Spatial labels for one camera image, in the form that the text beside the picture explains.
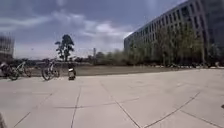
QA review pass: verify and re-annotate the dark grass field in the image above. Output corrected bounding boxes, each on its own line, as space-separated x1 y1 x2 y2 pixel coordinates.
29 64 189 78

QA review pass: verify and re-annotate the distant line of trees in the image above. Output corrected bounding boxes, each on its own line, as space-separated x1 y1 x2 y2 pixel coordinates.
74 48 130 66

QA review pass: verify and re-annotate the pale stone slab pavement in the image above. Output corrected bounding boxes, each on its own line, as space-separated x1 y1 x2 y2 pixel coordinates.
0 67 224 128

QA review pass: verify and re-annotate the tall dark tree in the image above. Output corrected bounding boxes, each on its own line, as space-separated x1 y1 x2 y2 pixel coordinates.
54 34 76 63

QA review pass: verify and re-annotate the row of trees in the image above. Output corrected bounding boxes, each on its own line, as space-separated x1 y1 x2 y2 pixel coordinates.
128 26 224 68

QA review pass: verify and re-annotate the bicycle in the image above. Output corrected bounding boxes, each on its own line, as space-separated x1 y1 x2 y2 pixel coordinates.
7 60 34 81
40 58 62 81

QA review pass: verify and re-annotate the large curved glass building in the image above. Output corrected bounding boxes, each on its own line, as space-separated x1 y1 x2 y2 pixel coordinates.
123 0 224 66

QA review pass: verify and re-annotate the grey building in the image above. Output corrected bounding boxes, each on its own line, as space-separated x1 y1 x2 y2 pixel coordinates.
0 34 16 63

